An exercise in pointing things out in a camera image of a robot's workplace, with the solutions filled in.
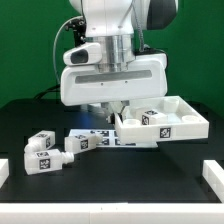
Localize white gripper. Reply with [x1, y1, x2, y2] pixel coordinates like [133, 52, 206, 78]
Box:
[60, 43, 167, 124]

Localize white square tabletop tray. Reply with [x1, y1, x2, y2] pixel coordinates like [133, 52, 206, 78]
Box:
[115, 96, 209, 144]

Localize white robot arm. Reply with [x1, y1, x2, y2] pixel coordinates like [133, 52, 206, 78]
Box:
[60, 0, 178, 107]

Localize white marker sheet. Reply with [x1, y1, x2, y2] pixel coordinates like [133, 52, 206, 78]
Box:
[69, 129, 158, 148]

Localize white front barrier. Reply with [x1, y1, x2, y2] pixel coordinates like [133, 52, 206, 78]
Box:
[0, 203, 224, 224]

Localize white right barrier block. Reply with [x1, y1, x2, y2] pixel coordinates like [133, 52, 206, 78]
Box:
[202, 160, 224, 204]

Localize white barrier block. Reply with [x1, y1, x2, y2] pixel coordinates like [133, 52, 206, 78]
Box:
[202, 160, 224, 204]
[0, 159, 9, 188]

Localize white left barrier block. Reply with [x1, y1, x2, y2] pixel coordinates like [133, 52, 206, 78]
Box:
[0, 159, 9, 188]

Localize black cables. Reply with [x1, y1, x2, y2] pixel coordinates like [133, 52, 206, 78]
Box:
[32, 83, 63, 101]

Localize grey cable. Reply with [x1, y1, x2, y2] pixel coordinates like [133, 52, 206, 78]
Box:
[52, 15, 84, 84]

